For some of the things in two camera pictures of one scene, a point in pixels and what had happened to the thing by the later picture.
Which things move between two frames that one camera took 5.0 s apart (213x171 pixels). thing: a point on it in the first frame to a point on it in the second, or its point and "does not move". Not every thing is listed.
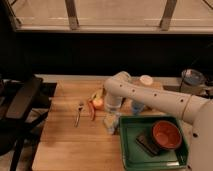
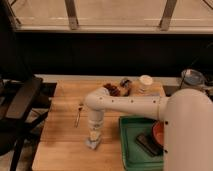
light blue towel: (110, 124) to (93, 144)
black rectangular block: (148, 145) does not move
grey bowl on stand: (192, 82) does not move
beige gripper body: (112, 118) to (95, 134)
